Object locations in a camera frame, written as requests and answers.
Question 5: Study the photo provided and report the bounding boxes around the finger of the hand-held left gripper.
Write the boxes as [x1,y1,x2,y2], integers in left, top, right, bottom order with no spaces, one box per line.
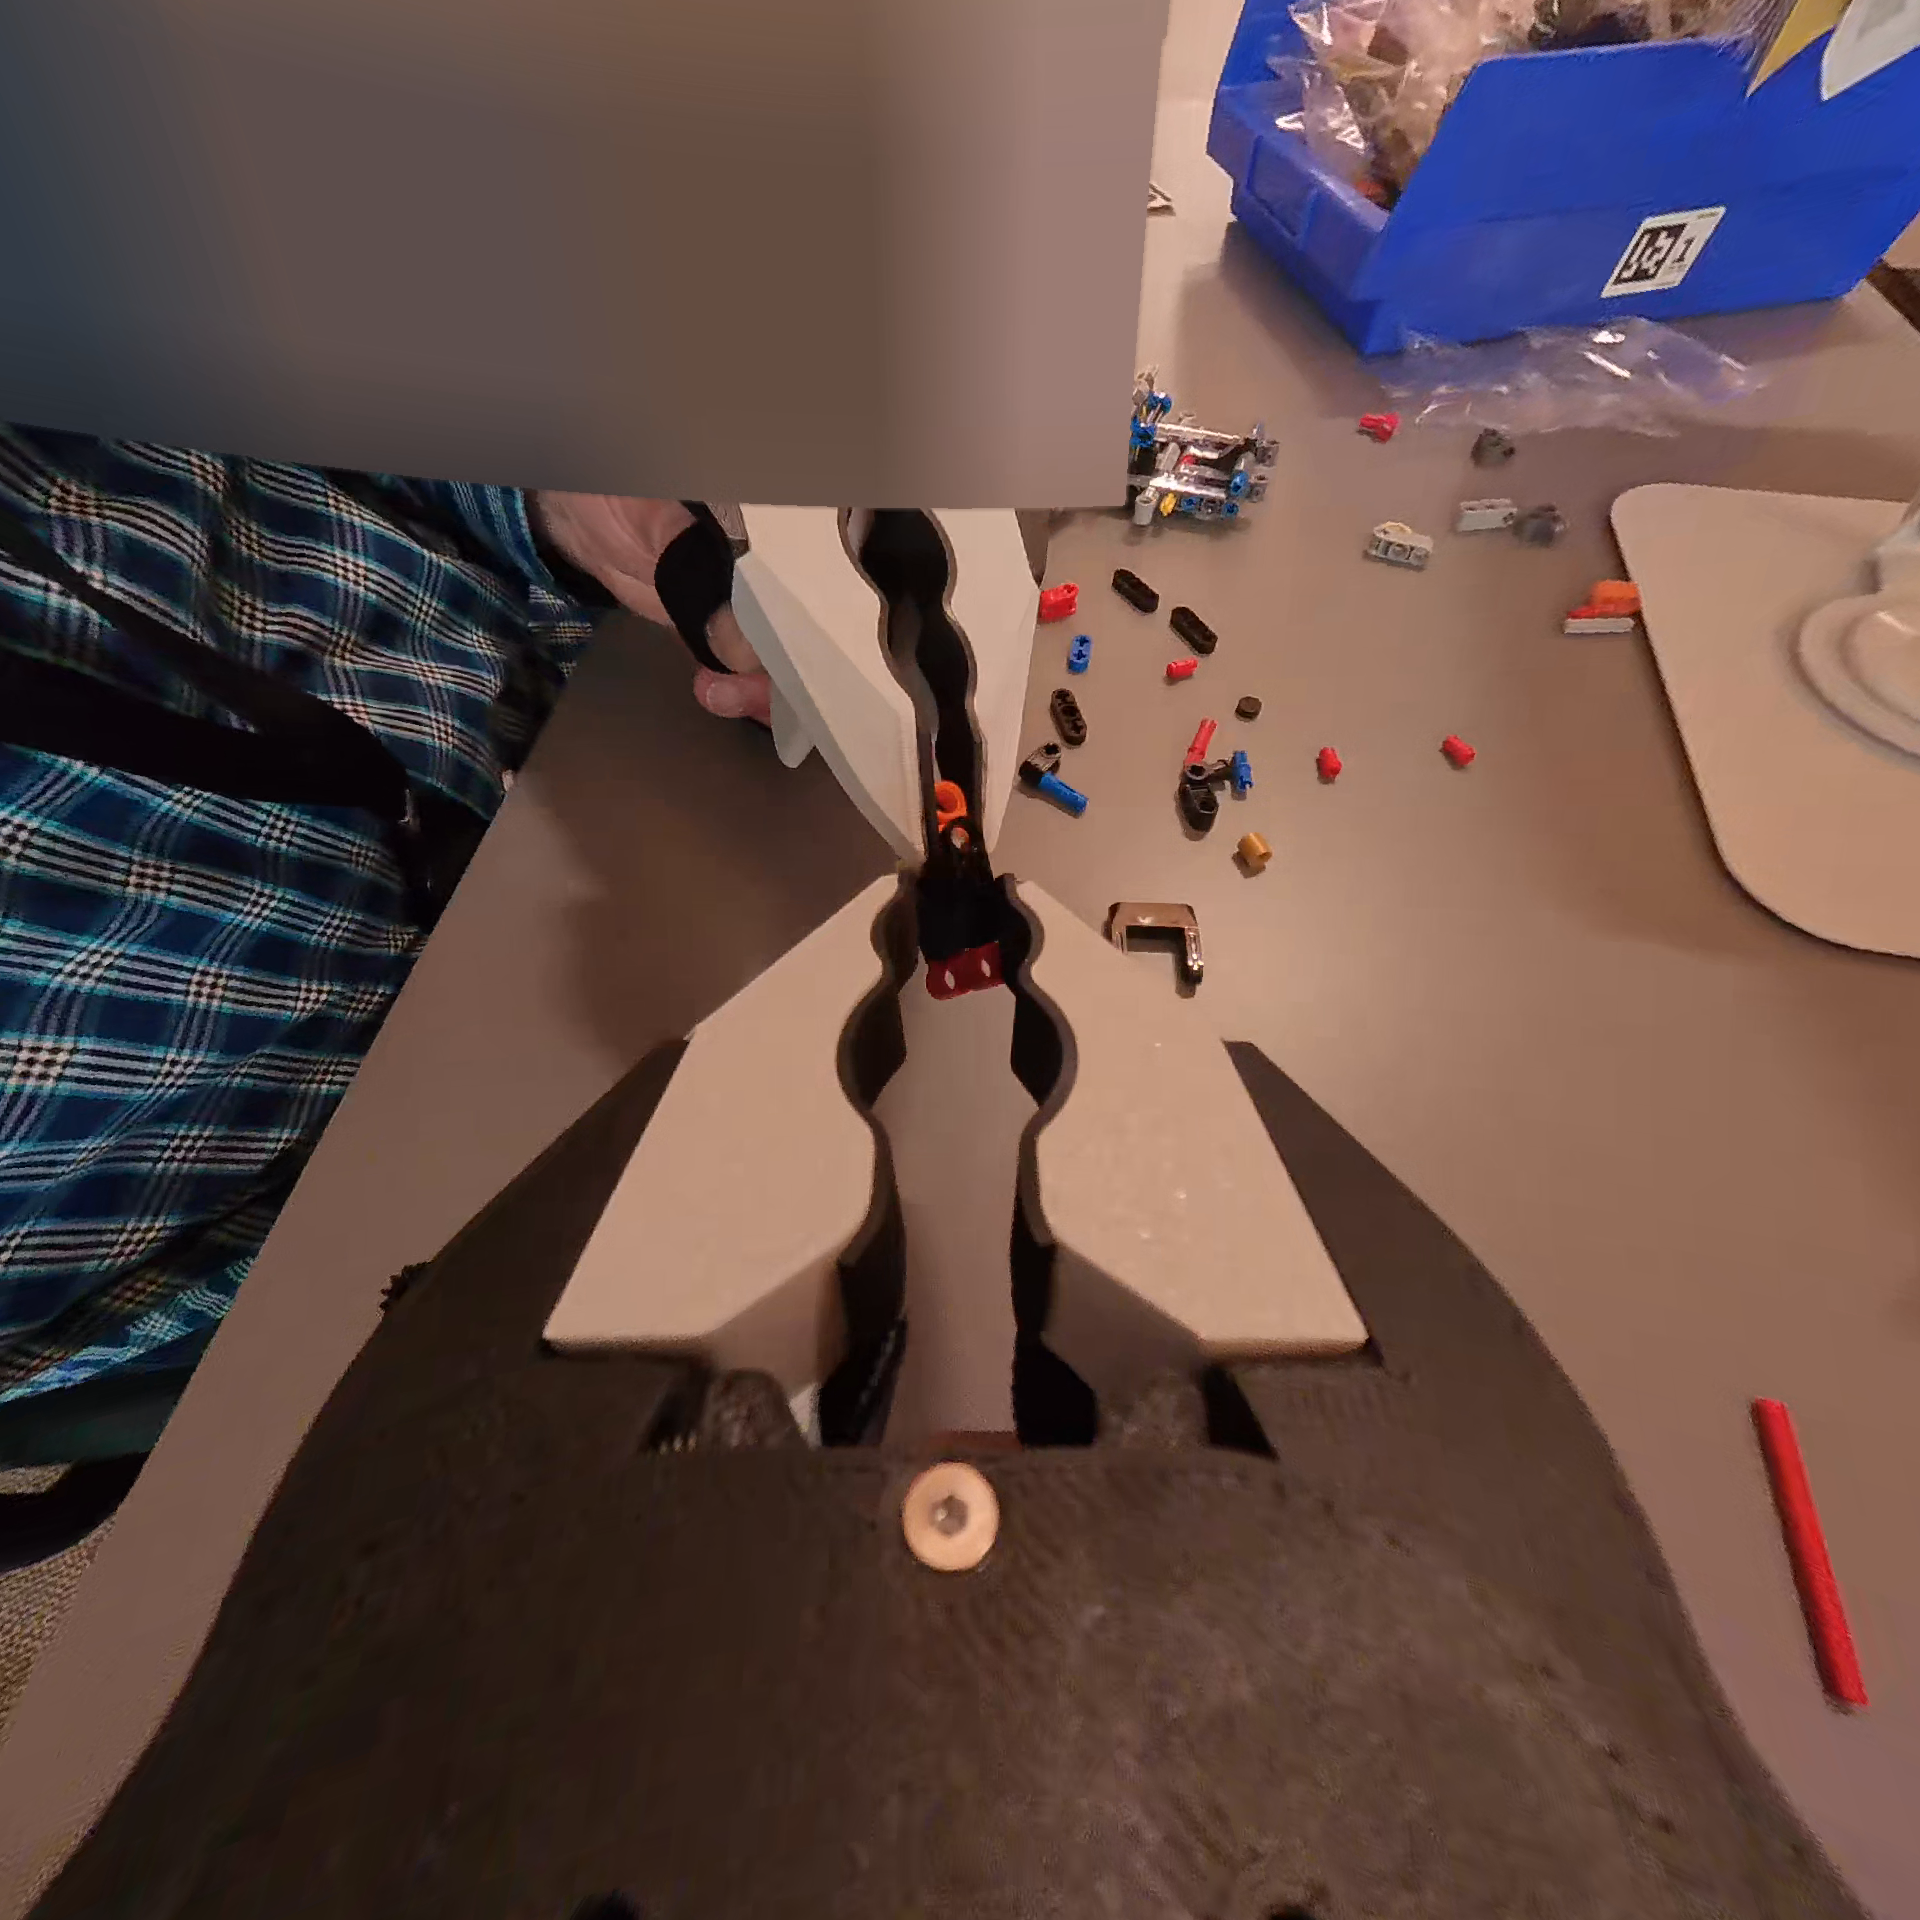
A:
[731,507,928,876]
[936,507,1043,839]

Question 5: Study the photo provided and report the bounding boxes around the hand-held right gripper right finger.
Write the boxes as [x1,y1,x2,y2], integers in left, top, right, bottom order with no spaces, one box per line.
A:
[996,877,1372,1445]

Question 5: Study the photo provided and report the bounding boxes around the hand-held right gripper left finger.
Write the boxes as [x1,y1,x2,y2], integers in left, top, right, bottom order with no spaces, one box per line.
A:
[539,873,921,1445]

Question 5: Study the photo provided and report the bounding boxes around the small black lego assembly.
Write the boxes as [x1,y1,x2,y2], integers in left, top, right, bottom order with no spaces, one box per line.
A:
[911,780,1003,1004]

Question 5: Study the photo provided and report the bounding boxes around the partly built lego chassis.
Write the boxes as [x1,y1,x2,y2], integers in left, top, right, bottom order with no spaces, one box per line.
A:
[1125,372,1280,527]

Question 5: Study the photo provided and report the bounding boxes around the clear bags of lego pieces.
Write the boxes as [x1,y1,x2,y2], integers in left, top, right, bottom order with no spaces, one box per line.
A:
[1276,0,1779,204]

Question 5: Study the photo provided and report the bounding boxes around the long red lego axle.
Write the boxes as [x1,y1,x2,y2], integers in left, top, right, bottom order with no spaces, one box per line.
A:
[1751,1398,1871,1712]

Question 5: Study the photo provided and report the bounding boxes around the person's left hand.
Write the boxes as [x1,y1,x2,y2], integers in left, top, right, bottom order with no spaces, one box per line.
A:
[533,495,777,724]

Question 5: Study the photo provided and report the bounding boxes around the person in blue plaid shirt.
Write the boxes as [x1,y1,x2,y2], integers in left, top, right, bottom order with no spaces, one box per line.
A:
[0,423,601,1404]

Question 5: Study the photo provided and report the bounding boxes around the blue labelled parts bin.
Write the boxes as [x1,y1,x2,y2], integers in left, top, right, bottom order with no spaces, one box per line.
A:
[1207,0,1920,356]

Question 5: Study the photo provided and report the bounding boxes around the empty clear plastic bag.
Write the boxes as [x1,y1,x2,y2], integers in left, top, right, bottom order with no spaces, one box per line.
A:
[1387,318,1771,440]

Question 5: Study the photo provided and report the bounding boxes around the white book stand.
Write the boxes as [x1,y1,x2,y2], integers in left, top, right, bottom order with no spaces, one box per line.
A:
[1609,479,1920,961]

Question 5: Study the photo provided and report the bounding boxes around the black u-shaped lego frame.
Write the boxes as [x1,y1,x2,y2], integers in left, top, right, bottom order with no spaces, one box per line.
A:
[1104,900,1208,987]

